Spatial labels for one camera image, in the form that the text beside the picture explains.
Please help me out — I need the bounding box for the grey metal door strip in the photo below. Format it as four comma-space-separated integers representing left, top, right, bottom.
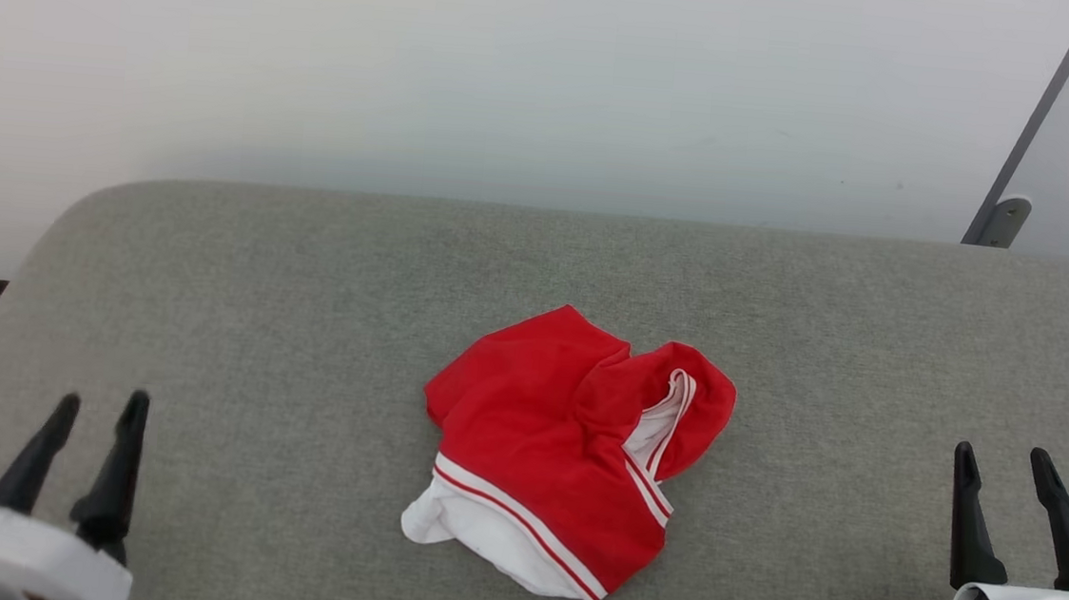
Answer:
961, 0, 1069, 253

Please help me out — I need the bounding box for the grey metal bracket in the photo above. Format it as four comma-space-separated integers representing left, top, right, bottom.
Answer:
981, 193, 1034, 251

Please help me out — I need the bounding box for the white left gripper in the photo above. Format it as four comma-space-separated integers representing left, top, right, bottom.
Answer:
0, 379, 152, 600

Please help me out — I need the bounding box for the red and white garment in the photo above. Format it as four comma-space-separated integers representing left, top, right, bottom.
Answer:
395, 293, 744, 600

